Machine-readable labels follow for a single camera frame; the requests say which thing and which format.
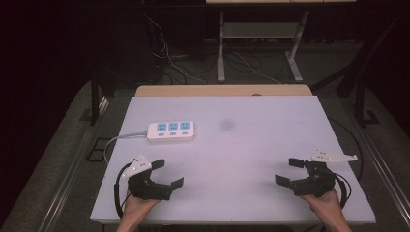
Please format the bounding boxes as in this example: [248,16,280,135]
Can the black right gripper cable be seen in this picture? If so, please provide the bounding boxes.
[334,172,353,211]

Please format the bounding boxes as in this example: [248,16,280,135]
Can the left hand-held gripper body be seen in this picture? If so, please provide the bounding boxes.
[120,154,173,201]

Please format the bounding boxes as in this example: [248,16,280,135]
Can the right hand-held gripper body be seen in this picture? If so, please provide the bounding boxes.
[289,148,359,198]

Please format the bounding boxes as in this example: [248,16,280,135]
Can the white power strip cable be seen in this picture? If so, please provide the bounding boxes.
[102,130,149,165]

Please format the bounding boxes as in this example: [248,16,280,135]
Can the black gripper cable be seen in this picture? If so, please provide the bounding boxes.
[334,172,353,211]
[112,161,133,220]

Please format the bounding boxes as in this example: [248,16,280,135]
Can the metal floor rail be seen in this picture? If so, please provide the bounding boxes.
[344,105,410,223]
[38,96,112,232]

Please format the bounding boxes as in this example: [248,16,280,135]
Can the grey metal stand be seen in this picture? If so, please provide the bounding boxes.
[216,11,309,84]

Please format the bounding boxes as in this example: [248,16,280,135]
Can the white power strip blue sockets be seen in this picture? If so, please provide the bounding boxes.
[146,120,196,143]

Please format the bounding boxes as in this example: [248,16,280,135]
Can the black stand leg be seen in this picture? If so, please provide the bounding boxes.
[353,64,381,128]
[79,61,112,127]

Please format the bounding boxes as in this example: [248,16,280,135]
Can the white floor cable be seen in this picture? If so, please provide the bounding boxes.
[142,12,207,85]

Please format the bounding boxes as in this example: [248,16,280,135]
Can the person's right hand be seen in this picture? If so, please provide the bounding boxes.
[300,188,343,218]

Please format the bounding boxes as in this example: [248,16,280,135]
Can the person's left hand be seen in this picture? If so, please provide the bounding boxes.
[123,190,162,220]

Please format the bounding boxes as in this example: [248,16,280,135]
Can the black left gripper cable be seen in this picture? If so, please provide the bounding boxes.
[112,161,133,220]

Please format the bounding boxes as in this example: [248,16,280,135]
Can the thin black cable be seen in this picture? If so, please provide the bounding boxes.
[327,116,365,182]

